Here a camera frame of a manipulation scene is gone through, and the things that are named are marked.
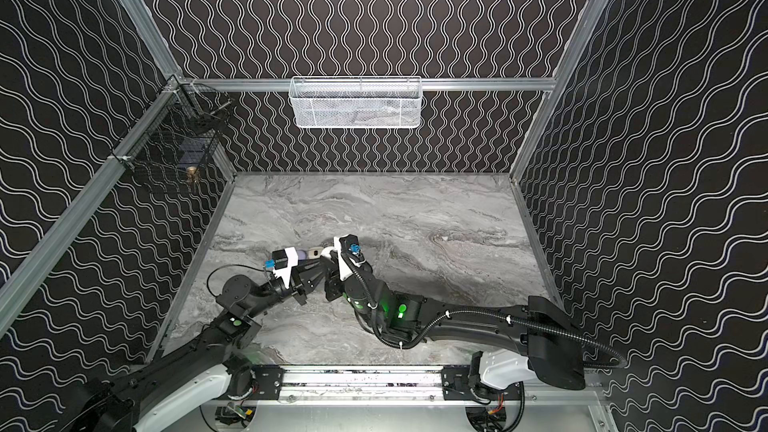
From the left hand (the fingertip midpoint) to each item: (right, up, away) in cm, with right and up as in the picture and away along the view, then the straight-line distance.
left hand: (332, 265), depth 68 cm
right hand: (-2, +1, +1) cm, 3 cm away
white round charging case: (-2, +3, +2) cm, 4 cm away
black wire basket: (-54, +37, +26) cm, 70 cm away
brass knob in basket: (-42, +22, +15) cm, 50 cm away
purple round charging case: (-5, +4, -6) cm, 9 cm away
